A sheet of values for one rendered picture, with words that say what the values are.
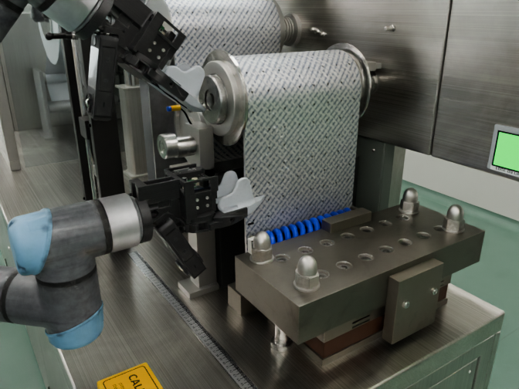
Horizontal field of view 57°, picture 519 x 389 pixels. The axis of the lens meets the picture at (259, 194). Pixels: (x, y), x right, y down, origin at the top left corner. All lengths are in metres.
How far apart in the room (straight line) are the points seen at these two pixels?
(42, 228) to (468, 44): 0.66
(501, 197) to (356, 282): 2.98
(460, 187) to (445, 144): 2.91
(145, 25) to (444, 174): 3.31
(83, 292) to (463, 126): 0.62
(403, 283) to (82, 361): 0.48
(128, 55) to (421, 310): 0.57
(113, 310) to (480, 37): 0.73
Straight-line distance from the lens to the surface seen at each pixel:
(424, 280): 0.76
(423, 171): 3.94
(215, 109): 0.74
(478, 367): 0.96
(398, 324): 0.76
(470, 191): 3.73
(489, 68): 0.81
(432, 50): 0.87
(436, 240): 0.83
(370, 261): 0.74
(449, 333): 0.85
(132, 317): 0.85
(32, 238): 0.62
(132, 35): 0.70
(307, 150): 0.80
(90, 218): 0.63
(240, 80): 0.70
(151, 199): 0.66
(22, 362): 2.33
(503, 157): 0.80
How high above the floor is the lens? 1.38
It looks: 22 degrees down
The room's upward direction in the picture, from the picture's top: straight up
